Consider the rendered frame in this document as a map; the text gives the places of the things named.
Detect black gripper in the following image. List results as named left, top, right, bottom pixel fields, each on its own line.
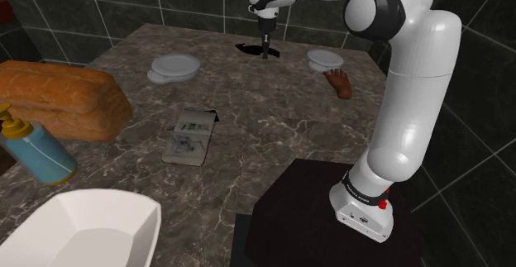
left=258, top=16, right=277, bottom=60

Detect blue soap dispenser bottle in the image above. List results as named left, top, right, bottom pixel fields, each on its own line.
left=0, top=103, right=79, bottom=186

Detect white sink basin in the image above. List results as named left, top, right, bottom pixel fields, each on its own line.
left=0, top=188, right=162, bottom=267

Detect brown bread loaf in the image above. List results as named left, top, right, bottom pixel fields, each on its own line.
left=0, top=60, right=134, bottom=143

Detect brown hand figure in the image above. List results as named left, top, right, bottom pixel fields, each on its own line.
left=322, top=68, right=353, bottom=100

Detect grey illustrated book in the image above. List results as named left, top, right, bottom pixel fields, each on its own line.
left=160, top=108, right=219, bottom=167

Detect grey round bowl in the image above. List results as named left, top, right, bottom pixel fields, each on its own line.
left=306, top=49, right=345, bottom=73

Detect dark robot stand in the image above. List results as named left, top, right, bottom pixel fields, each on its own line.
left=244, top=158, right=424, bottom=267

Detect grey plate with tab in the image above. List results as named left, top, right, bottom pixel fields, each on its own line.
left=146, top=53, right=202, bottom=85

